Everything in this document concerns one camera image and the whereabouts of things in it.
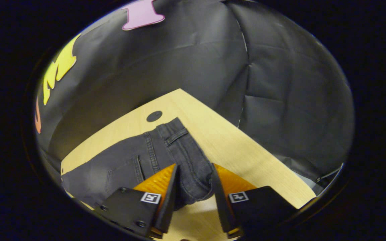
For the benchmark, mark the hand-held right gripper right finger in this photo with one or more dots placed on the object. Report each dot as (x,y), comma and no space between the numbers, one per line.
(220,201)

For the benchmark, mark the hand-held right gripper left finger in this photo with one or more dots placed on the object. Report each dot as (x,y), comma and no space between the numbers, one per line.
(170,201)

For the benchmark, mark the dark grey jeans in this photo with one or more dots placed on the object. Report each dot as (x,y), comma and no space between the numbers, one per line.
(126,164)

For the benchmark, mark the black backdrop cloth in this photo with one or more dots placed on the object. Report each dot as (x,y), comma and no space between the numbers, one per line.
(179,60)

